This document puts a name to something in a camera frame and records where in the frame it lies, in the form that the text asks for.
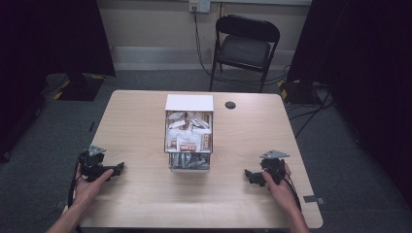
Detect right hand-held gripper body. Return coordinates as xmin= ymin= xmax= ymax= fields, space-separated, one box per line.
xmin=258 ymin=149 xmax=292 ymax=186

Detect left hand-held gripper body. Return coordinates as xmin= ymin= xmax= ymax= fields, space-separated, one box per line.
xmin=79 ymin=145 xmax=108 ymax=183

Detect person's right hand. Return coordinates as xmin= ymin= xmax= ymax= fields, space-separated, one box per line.
xmin=260 ymin=162 xmax=298 ymax=212

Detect person's left hand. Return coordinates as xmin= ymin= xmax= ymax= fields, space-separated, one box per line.
xmin=73 ymin=162 xmax=115 ymax=208

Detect grey tape strip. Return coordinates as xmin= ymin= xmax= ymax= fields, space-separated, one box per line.
xmin=302 ymin=194 xmax=326 ymax=205

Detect drawer of brown white packets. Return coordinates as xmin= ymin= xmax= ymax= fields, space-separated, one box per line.
xmin=163 ymin=110 xmax=215 ymax=154

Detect drawer of silver packets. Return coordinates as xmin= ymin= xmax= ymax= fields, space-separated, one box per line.
xmin=167 ymin=151 xmax=212 ymax=173

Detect pile of silver packets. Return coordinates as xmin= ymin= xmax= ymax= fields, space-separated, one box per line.
xmin=170 ymin=152 xmax=210 ymax=170

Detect black stand base striped tape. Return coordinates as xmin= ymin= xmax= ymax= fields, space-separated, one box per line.
xmin=277 ymin=79 xmax=323 ymax=106
xmin=53 ymin=73 xmax=106 ymax=102

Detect pile of brown white packets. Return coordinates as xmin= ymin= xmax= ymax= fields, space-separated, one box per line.
xmin=165 ymin=111 xmax=213 ymax=152

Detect black folding chair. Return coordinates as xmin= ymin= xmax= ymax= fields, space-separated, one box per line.
xmin=209 ymin=14 xmax=282 ymax=94

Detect dark curtain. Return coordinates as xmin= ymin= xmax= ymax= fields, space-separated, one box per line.
xmin=286 ymin=0 xmax=412 ymax=210

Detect left hand-held gripper cable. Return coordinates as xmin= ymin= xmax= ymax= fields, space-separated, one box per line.
xmin=67 ymin=154 xmax=86 ymax=208

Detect hand-held gripper cable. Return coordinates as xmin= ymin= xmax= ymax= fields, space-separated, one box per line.
xmin=67 ymin=154 xmax=86 ymax=208
xmin=283 ymin=172 xmax=303 ymax=213

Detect right hand-held gripper cable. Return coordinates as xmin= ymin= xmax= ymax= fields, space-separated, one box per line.
xmin=283 ymin=172 xmax=303 ymax=213

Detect black floor cables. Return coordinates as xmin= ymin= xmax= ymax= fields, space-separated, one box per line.
xmin=286 ymin=84 xmax=336 ymax=140

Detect white wall socket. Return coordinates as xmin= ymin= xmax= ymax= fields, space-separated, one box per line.
xmin=189 ymin=0 xmax=212 ymax=15

